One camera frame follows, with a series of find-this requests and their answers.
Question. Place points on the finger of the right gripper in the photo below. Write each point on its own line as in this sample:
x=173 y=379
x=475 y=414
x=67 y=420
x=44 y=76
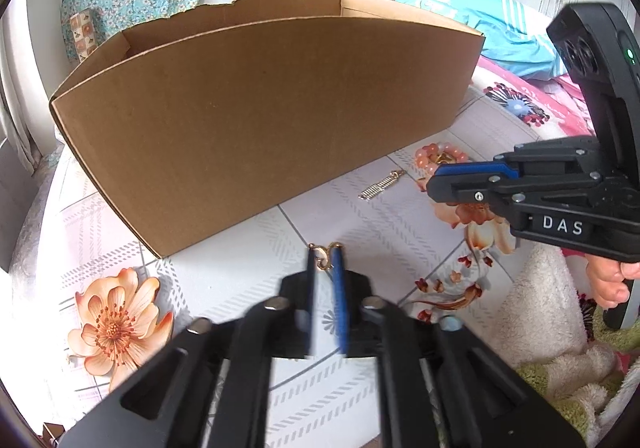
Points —
x=477 y=168

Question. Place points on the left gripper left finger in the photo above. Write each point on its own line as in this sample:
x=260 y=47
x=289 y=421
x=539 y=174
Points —
x=209 y=385

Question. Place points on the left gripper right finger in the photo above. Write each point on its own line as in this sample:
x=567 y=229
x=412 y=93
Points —
x=439 y=385

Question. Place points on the gold butterfly brooch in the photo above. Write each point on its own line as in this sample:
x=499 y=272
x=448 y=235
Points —
x=328 y=257

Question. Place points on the gold jewelry piece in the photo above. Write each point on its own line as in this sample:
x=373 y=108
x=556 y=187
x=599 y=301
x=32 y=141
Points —
x=445 y=158

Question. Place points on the right hand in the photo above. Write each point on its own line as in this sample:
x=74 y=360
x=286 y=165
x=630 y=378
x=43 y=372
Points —
x=608 y=277

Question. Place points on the pink floral blanket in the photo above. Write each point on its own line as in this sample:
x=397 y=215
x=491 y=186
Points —
x=551 y=108

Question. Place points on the silver rhinestone hair clip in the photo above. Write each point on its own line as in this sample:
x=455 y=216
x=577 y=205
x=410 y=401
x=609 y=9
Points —
x=381 y=186

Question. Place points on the white fluffy towel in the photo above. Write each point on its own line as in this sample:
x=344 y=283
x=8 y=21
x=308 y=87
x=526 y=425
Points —
x=557 y=342

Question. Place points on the blue clothing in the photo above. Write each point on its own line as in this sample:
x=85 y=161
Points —
x=516 y=36

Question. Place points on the floral white mat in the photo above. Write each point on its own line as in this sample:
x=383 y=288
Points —
x=409 y=300

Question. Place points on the brown cardboard box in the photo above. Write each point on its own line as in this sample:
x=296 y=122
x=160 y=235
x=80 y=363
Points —
x=190 y=124

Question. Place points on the grey curtain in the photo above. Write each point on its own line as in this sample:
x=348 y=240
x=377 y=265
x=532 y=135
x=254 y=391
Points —
x=12 y=120

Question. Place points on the patterned small box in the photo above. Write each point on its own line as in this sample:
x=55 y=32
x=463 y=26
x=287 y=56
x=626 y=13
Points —
x=85 y=37

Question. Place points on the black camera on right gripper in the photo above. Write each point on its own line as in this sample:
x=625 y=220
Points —
x=601 y=55

